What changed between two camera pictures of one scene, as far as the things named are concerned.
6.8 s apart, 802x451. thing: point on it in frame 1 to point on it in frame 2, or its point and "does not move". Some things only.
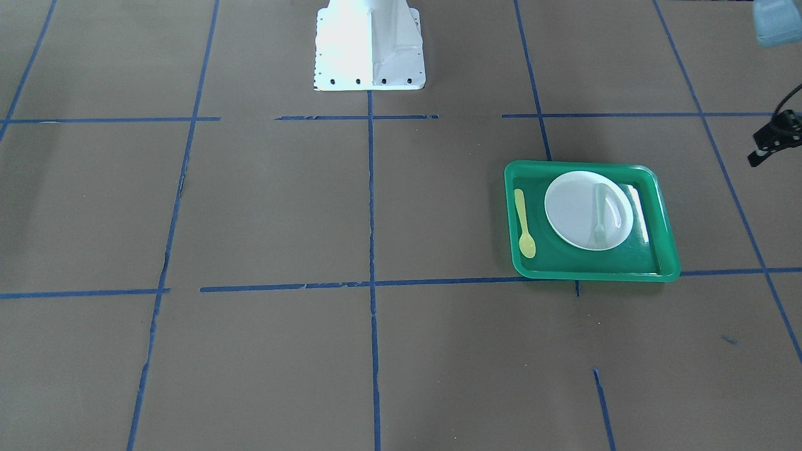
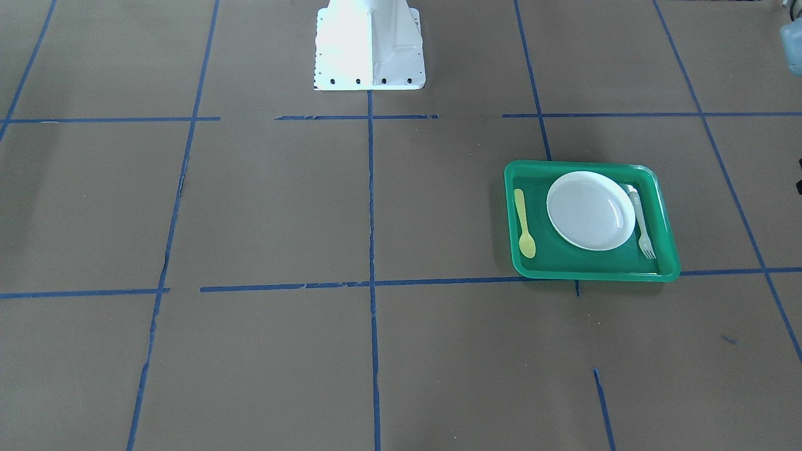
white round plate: x=589 y=210 does not move
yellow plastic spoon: x=527 y=246 does not move
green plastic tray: x=589 y=221 does not move
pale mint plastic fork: x=599 y=238 to x=643 y=242
